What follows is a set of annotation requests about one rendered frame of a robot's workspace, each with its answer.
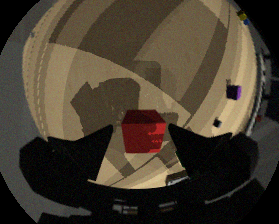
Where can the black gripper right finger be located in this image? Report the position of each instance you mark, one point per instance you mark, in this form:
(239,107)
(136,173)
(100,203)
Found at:
(195,150)

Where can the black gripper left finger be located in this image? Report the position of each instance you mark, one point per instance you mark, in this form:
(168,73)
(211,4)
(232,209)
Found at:
(87,153)

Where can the blue block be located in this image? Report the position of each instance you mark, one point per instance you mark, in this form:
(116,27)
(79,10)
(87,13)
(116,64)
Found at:
(246,22)

